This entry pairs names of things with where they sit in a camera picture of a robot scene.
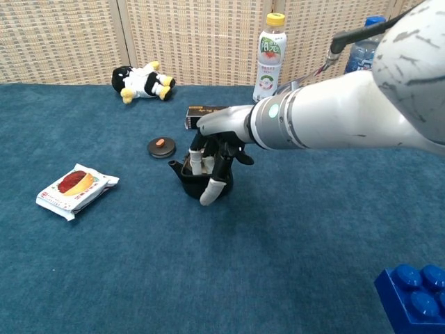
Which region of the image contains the blue building block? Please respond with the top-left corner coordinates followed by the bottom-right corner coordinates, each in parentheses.
top-left (373, 263), bottom-right (445, 334)

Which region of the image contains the blue table mat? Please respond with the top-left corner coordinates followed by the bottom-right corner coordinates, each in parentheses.
top-left (0, 82), bottom-right (445, 334)

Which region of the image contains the white snack packet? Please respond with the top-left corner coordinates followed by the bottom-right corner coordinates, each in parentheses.
top-left (35, 163), bottom-right (120, 222)

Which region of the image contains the yellow capped drink bottle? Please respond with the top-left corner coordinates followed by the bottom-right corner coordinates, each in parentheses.
top-left (252, 13), bottom-right (288, 104)

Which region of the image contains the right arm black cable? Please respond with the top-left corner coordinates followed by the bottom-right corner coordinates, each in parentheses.
top-left (277, 1), bottom-right (427, 95)

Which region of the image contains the black box with gold print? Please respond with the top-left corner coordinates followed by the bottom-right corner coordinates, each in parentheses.
top-left (184, 105), bottom-right (231, 131)

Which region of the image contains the black cast iron teapot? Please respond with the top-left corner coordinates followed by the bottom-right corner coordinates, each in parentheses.
top-left (168, 152), bottom-right (234, 201)

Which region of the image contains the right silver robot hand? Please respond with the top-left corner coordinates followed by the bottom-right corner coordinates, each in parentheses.
top-left (188, 103), bottom-right (257, 207)

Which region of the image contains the woven folding screen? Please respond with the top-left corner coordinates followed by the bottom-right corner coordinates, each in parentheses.
top-left (0, 0), bottom-right (445, 88)

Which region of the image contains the blue capped drink bottle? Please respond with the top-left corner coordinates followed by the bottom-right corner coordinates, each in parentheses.
top-left (343, 15), bottom-right (387, 74)

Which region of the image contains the black lid with orange knob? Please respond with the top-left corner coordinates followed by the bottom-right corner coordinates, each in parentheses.
top-left (147, 136), bottom-right (177, 160)

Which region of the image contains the black white yellow plush toy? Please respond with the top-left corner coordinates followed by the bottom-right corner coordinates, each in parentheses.
top-left (111, 61), bottom-right (176, 105)

